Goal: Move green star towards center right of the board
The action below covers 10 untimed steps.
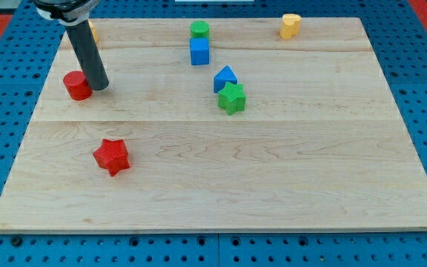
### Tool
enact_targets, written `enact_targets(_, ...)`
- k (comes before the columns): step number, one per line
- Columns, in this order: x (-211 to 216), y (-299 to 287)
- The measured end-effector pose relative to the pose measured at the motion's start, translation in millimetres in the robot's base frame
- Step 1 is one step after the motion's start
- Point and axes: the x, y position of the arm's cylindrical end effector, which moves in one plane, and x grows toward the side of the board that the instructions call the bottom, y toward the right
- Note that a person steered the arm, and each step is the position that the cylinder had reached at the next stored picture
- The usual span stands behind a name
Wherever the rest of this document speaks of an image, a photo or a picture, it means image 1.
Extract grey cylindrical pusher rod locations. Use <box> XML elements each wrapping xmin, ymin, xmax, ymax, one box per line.
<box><xmin>65</xmin><ymin>20</ymin><xmax>109</xmax><ymax>90</ymax></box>

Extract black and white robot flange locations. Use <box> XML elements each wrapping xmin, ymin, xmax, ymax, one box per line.
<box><xmin>32</xmin><ymin>0</ymin><xmax>101</xmax><ymax>26</ymax></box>

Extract red star block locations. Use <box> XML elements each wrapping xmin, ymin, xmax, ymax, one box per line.
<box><xmin>93</xmin><ymin>139</ymin><xmax>130</xmax><ymax>177</ymax></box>

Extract wooden board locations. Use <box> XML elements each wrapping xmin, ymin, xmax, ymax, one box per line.
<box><xmin>0</xmin><ymin>17</ymin><xmax>427</xmax><ymax>234</ymax></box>

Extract green star block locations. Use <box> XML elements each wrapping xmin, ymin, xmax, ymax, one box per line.
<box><xmin>218</xmin><ymin>82</ymin><xmax>246</xmax><ymax>116</ymax></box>

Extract yellow block behind rod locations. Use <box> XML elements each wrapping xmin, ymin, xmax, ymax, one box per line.
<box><xmin>88</xmin><ymin>20</ymin><xmax>99</xmax><ymax>43</ymax></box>

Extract red cylinder block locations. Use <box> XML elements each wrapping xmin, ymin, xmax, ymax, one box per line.
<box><xmin>62</xmin><ymin>70</ymin><xmax>92</xmax><ymax>101</ymax></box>

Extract blue cube block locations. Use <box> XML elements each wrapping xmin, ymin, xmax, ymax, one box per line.
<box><xmin>189</xmin><ymin>37</ymin><xmax>210</xmax><ymax>65</ymax></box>

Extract blue triangle block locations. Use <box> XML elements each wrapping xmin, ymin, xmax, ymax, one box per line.
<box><xmin>213</xmin><ymin>65</ymin><xmax>238</xmax><ymax>93</ymax></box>

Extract yellow heart block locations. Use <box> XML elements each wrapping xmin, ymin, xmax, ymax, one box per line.
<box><xmin>279</xmin><ymin>13</ymin><xmax>302</xmax><ymax>40</ymax></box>

